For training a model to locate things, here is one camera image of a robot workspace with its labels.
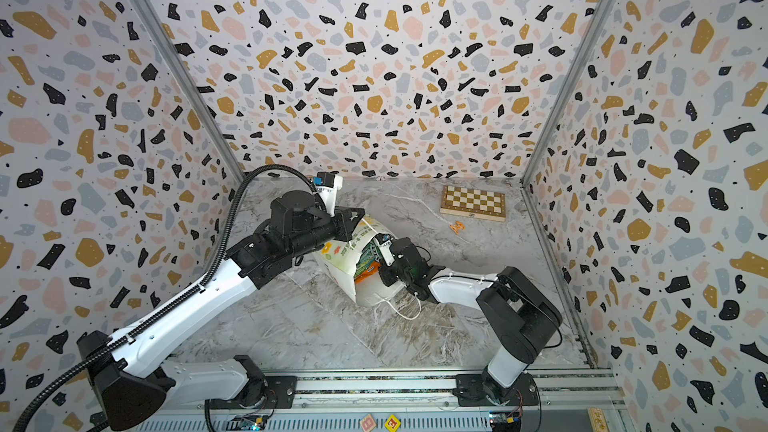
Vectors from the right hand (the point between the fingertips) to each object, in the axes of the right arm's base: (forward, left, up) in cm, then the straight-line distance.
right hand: (376, 254), depth 89 cm
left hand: (-3, 0, +26) cm, 26 cm away
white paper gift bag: (-6, +9, +9) cm, 14 cm away
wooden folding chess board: (+27, -37, -9) cm, 47 cm away
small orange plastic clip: (+17, -27, -10) cm, 34 cm away
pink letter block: (-40, -1, -7) cm, 41 cm away
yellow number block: (-40, -6, -7) cm, 41 cm away
